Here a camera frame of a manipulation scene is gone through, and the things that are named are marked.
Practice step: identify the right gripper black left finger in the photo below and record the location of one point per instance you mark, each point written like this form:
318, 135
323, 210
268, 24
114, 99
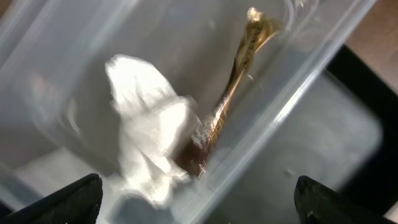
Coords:
79, 202

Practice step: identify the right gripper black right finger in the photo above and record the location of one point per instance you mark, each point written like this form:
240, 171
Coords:
317, 204

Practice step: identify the white tissue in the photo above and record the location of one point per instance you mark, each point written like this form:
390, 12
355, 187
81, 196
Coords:
154, 123

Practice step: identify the gold brown snack wrapper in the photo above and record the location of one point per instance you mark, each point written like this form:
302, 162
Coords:
259, 30

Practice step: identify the rectangular black tray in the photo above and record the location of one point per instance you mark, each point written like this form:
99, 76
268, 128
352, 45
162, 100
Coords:
342, 133

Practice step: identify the clear plastic storage bin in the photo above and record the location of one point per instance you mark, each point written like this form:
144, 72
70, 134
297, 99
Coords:
58, 123

